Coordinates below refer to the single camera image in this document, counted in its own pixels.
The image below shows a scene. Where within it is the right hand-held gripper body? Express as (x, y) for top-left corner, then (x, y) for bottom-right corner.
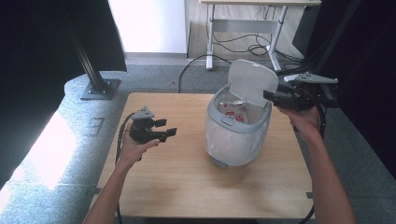
(277, 71), (339, 113)

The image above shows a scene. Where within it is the left hand-held gripper cable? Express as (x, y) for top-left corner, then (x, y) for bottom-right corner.
(114, 112), (137, 224)

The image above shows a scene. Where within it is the hand-held gripper cable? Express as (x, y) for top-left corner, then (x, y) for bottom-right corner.
(297, 104), (329, 224)
(114, 112), (137, 224)

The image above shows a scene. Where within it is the tangle of black cables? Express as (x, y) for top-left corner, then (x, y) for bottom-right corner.
(212, 6), (314, 77)

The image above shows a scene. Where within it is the person's left hand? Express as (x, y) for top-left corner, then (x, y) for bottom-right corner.
(117, 125), (162, 169)

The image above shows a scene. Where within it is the white grey lidded trash can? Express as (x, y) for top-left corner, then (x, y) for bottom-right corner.
(204, 59), (280, 169)

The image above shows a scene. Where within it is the black flat panel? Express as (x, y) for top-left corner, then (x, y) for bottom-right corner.
(291, 5), (322, 59)

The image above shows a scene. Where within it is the long black floor cable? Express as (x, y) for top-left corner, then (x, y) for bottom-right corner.
(177, 53), (233, 94)

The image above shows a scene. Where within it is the white metal frame desk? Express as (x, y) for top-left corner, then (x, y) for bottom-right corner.
(199, 0), (322, 73)

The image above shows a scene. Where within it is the black metal stand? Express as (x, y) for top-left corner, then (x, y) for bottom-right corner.
(59, 0), (122, 102)
(306, 0), (362, 108)

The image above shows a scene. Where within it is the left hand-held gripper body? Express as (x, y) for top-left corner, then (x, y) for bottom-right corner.
(128, 105), (157, 145)

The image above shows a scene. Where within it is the dark curtain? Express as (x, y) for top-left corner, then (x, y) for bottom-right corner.
(306, 0), (396, 181)
(0, 0), (128, 189)

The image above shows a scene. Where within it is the right hand-held gripper cable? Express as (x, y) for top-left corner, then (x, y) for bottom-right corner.
(297, 104), (329, 224)

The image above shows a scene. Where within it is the person's right hand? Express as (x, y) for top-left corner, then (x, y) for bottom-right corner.
(276, 105), (321, 138)

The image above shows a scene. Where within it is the silver red snack wrapper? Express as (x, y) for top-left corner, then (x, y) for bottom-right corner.
(218, 98), (249, 124)

